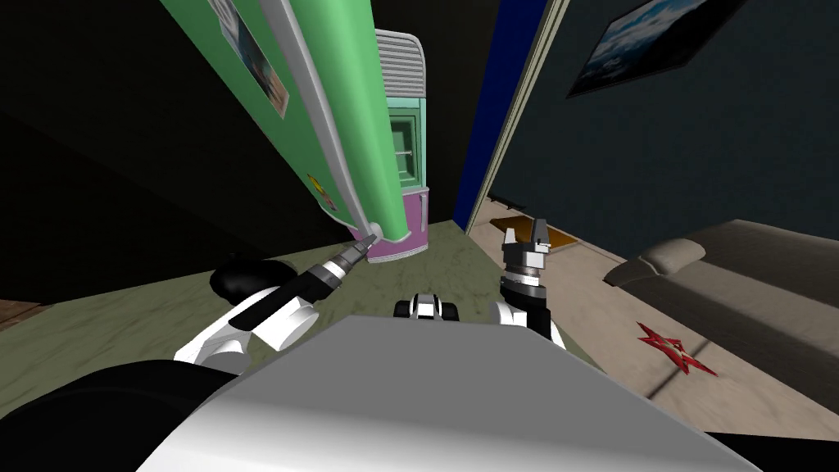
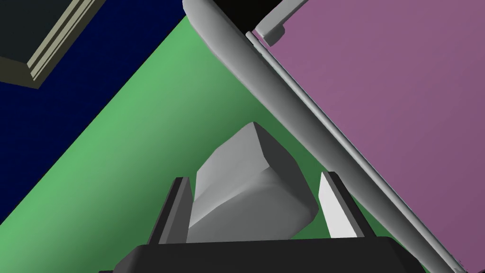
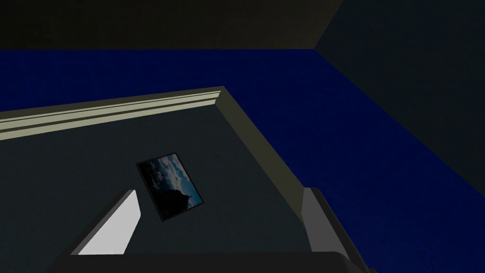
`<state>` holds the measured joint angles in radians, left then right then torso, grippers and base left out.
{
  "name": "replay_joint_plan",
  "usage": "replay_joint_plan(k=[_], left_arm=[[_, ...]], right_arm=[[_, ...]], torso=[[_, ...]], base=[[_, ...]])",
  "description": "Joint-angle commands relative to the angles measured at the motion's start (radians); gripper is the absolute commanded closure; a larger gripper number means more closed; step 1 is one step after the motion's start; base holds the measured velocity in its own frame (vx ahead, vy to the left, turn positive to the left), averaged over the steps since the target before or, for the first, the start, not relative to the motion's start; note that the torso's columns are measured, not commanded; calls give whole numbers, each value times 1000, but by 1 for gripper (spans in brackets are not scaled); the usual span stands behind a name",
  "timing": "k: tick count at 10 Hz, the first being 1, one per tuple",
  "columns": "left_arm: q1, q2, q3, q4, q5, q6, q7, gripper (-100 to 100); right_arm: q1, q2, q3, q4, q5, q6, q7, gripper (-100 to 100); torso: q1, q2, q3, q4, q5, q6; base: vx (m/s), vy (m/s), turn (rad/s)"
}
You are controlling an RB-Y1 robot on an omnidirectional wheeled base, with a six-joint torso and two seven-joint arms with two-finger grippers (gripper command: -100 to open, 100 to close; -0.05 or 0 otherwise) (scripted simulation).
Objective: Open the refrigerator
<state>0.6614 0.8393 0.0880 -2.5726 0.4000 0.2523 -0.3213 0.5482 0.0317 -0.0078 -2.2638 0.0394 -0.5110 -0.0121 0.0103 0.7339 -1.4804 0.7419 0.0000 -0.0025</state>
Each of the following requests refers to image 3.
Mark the framed sky picture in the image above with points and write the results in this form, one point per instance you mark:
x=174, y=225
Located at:
x=170, y=185

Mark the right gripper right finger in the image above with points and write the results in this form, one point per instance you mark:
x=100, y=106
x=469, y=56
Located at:
x=322, y=223

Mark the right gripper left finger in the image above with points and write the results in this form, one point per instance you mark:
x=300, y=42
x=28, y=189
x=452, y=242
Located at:
x=113, y=229

